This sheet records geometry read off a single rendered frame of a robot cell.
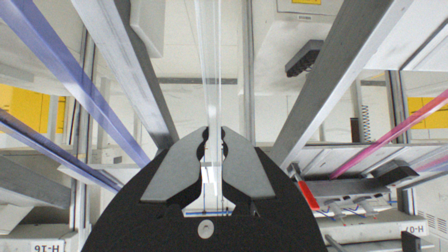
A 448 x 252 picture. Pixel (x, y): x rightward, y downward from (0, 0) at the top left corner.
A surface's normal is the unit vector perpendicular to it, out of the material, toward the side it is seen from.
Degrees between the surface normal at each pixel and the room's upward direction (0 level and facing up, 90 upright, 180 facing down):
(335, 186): 133
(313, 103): 90
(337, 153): 43
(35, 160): 90
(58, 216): 90
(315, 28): 0
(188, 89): 90
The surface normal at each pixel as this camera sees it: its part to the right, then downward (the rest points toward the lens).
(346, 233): 0.04, -0.07
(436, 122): -1.00, 0.01
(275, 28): 0.01, 1.00
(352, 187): 0.02, -0.73
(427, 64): 0.04, 0.69
